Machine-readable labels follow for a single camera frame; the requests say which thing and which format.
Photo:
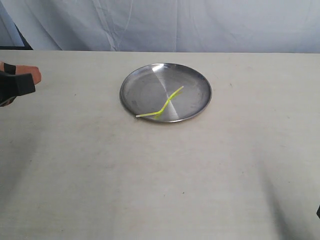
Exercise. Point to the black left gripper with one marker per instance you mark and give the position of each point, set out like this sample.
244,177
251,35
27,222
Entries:
17,80

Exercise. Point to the yellow plastic straw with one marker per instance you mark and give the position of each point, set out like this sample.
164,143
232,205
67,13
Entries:
159,112

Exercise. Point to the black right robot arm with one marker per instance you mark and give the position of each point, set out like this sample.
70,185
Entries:
318,212

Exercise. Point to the round stainless steel plate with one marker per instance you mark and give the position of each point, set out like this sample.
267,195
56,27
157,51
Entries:
147,88

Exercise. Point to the white backdrop cloth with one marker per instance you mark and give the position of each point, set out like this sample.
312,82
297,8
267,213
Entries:
253,26

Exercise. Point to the black frame behind table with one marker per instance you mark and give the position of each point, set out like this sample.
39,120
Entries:
24,47

